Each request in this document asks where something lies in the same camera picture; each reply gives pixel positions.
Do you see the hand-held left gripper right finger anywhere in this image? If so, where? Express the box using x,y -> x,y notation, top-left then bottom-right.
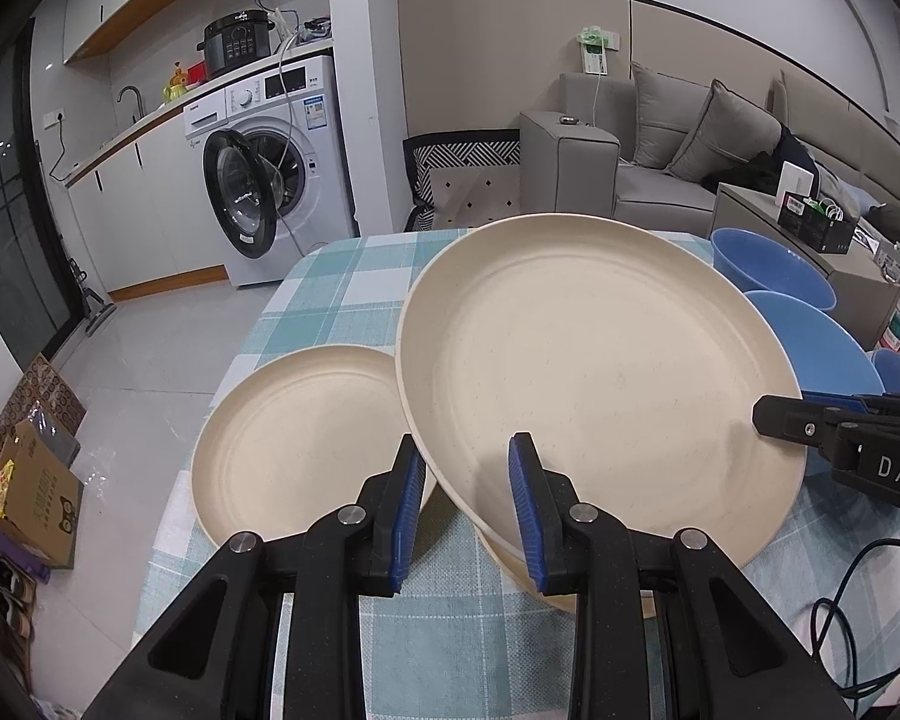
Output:
508,433 -> 852,720

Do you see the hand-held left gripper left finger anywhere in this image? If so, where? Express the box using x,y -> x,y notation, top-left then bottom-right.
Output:
82,433 -> 428,720

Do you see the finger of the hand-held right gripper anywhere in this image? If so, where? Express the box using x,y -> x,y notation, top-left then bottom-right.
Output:
752,395 -> 863,460
801,390 -> 900,422

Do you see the large cream plate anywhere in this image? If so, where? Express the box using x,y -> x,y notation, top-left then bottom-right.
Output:
395,214 -> 809,567

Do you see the black open box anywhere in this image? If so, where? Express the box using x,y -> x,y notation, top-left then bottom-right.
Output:
778,191 -> 860,254

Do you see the grey blanket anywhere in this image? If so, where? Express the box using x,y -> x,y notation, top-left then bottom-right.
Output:
816,163 -> 900,242

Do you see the grey side cabinet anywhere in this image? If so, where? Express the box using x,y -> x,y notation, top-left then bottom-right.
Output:
709,184 -> 900,351

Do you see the teal checked tablecloth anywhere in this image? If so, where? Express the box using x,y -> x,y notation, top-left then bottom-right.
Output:
131,229 -> 900,720

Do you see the dark jacket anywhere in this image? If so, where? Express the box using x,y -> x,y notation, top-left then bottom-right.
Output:
701,127 -> 820,197

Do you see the grey cushion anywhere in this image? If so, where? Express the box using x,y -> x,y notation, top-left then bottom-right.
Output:
630,62 -> 715,170
664,79 -> 783,182

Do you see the black-bordered diamond-print rug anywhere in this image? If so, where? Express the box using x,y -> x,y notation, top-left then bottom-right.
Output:
401,129 -> 524,235

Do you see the grey sofa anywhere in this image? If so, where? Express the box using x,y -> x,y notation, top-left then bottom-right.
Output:
520,64 -> 900,242

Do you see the white washing machine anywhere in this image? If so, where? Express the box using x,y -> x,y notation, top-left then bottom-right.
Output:
182,52 -> 359,290

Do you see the brown cardboard box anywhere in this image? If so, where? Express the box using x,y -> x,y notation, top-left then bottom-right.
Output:
0,420 -> 86,569

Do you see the floor mop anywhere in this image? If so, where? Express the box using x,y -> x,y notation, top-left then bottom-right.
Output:
67,259 -> 118,336

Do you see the brown patterned cardboard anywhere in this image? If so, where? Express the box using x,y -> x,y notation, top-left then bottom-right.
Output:
0,352 -> 88,466

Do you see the white kitchen counter cabinet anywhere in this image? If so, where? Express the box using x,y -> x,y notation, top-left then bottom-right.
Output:
49,94 -> 233,302

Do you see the purple flat board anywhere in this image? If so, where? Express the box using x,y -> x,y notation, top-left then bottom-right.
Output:
0,442 -> 50,583

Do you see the dark glass door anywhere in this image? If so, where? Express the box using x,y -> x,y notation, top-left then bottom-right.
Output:
0,30 -> 74,370

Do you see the black pressure cooker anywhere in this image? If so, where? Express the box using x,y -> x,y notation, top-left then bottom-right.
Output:
197,10 -> 280,80

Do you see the black cable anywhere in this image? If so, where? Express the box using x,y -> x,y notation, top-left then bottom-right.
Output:
810,538 -> 900,700

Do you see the white charging cable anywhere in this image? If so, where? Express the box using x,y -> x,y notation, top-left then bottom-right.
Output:
587,75 -> 637,167

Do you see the white wall cabinet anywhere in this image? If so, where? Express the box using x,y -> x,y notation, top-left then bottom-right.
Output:
60,0 -> 196,67

